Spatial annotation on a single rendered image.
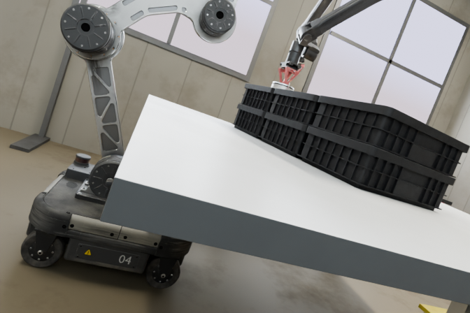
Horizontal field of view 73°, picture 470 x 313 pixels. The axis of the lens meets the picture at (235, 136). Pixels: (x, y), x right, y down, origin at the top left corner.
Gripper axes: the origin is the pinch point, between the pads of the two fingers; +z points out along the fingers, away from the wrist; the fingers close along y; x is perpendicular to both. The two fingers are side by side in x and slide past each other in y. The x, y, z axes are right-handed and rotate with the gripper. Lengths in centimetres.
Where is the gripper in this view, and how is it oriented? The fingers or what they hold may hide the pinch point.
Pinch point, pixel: (284, 83)
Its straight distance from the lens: 149.8
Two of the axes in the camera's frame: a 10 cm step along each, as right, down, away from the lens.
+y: -3.0, -1.6, 9.4
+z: -3.4, 9.4, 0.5
